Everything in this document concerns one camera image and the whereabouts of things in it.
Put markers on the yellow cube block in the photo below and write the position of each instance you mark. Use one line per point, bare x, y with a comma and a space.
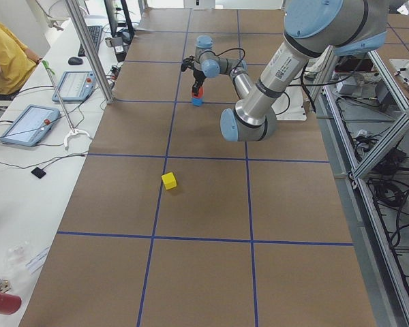
169, 181

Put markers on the black computer mouse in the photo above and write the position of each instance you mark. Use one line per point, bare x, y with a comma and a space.
75, 61

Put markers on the blue cube block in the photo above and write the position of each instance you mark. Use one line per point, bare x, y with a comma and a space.
197, 101

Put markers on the black monitor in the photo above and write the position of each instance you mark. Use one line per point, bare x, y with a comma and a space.
112, 11

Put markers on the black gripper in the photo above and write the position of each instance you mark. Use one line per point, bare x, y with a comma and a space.
198, 75

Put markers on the grabber reach tool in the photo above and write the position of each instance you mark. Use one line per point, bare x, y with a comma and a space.
74, 131

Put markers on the near blue teach pendant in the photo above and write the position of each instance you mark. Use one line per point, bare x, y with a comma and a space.
30, 126

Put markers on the wrist black camera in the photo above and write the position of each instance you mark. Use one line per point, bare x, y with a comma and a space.
188, 63

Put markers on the black keyboard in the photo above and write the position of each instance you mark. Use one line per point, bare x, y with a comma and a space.
95, 33

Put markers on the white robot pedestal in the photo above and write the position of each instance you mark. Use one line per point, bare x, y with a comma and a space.
289, 106

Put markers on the blue teach pendant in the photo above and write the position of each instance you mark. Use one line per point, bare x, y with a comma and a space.
75, 86
30, 126

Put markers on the red cylinder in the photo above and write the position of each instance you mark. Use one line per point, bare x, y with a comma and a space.
9, 303

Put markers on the small black square pad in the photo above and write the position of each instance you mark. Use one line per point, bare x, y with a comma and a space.
38, 172

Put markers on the person in yellow shirt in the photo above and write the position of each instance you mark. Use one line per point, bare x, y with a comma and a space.
17, 63

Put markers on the far blue teach pendant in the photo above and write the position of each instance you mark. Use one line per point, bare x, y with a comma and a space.
75, 86

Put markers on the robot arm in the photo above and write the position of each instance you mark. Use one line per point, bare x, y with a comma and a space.
205, 63
310, 27

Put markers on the aluminium frame post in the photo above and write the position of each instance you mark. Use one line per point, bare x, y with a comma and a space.
92, 56

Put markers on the red cube block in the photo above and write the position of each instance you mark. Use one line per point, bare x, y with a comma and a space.
198, 94

